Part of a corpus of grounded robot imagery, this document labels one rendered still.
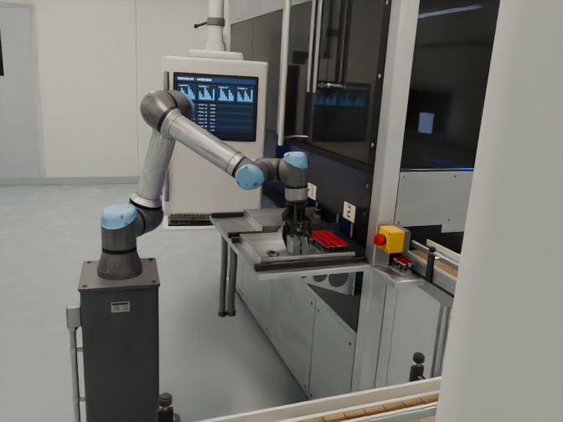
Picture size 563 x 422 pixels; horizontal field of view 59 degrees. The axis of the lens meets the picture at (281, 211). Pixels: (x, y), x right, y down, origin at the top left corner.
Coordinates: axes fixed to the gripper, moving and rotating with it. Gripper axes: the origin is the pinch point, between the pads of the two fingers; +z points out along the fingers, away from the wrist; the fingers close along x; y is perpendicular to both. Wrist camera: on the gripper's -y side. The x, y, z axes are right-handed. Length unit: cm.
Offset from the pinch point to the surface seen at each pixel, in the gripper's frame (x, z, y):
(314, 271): 3.0, 2.5, 10.5
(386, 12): 31, -77, 2
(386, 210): 28.5, -15.3, 9.4
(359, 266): 19.5, 3.7, 8.6
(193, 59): -23, -67, -88
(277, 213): 6, 1, -55
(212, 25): -13, -82, -93
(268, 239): -5.7, -0.1, -19.2
